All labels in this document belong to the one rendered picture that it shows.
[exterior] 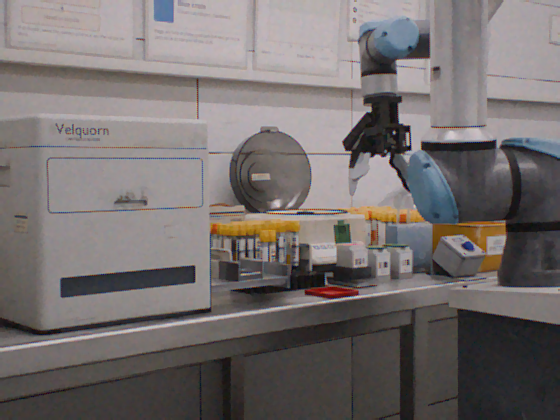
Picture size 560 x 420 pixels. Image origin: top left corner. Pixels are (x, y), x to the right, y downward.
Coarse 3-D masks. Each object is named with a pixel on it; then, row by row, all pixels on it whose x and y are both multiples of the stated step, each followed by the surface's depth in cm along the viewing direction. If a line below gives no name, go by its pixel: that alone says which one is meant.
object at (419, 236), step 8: (416, 224) 182; (424, 224) 183; (392, 232) 178; (400, 232) 178; (408, 232) 179; (416, 232) 180; (424, 232) 182; (392, 240) 179; (400, 240) 178; (408, 240) 179; (416, 240) 180; (424, 240) 182; (416, 248) 180; (424, 248) 182; (416, 256) 181; (424, 256) 182; (416, 264) 181; (424, 264) 182
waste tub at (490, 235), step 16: (432, 224) 188; (448, 224) 184; (464, 224) 195; (480, 224) 193; (496, 224) 182; (432, 240) 188; (480, 240) 179; (496, 240) 182; (432, 256) 188; (496, 256) 182
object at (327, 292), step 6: (318, 288) 152; (324, 288) 152; (330, 288) 153; (336, 288) 153; (342, 288) 152; (306, 294) 150; (312, 294) 148; (318, 294) 147; (324, 294) 146; (330, 294) 145; (336, 294) 146; (342, 294) 146; (348, 294) 147; (354, 294) 148
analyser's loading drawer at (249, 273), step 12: (228, 264) 140; (240, 264) 138; (252, 264) 142; (264, 264) 148; (276, 264) 146; (288, 264) 144; (228, 276) 140; (240, 276) 138; (252, 276) 140; (264, 276) 144; (276, 276) 144; (288, 276) 144; (216, 288) 135; (228, 288) 136; (240, 288) 138
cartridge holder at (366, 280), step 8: (336, 272) 162; (344, 272) 160; (352, 272) 158; (360, 272) 160; (368, 272) 161; (328, 280) 164; (336, 280) 162; (344, 280) 160; (352, 280) 158; (360, 280) 157; (368, 280) 159; (376, 280) 160
